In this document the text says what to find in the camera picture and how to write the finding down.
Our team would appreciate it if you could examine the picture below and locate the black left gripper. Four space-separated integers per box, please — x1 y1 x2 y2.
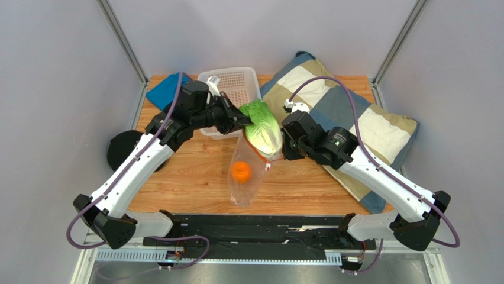
191 92 256 136

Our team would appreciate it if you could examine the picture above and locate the green fake lettuce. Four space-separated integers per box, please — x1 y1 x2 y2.
238 99 283 160

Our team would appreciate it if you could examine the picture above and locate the clear zip top bag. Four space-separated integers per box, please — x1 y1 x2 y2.
227 133 273 207

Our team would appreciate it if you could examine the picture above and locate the orange fake orange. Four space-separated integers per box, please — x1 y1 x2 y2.
230 160 252 183

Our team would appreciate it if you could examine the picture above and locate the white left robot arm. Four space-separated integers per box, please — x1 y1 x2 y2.
72 80 251 249

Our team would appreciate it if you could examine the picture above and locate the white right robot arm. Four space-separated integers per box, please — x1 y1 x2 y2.
282 101 451 251

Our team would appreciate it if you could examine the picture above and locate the white plastic basket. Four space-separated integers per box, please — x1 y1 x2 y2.
197 66 262 140

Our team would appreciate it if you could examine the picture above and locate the blue folded cloth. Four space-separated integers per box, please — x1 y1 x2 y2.
146 72 180 111

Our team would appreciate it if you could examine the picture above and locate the patchwork pillow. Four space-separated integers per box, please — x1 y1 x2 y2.
260 51 420 215

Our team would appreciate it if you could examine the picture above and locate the black baseball cap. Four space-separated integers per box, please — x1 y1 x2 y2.
106 130 146 172

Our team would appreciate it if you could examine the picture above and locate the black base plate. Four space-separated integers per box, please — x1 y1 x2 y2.
143 214 377 260

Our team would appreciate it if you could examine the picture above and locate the aluminium frame rail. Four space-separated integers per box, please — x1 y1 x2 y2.
73 231 450 283

